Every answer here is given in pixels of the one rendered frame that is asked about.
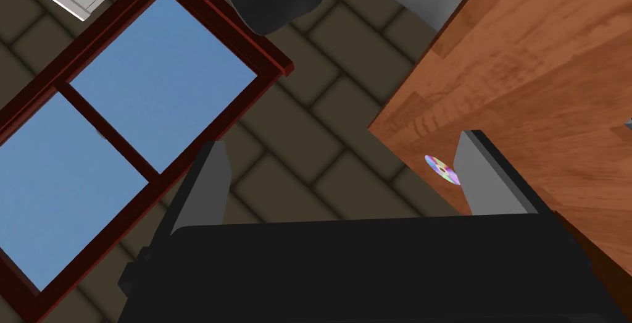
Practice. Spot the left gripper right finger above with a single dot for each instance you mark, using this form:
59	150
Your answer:
486	184

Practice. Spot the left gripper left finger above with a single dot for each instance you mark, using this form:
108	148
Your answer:
203	195

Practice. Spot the rainbow compact disc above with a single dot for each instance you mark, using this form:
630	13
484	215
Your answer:
441	169

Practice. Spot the red-brown framed window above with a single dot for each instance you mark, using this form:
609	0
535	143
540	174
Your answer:
123	130

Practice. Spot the brown wooden table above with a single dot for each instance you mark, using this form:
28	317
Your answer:
533	76

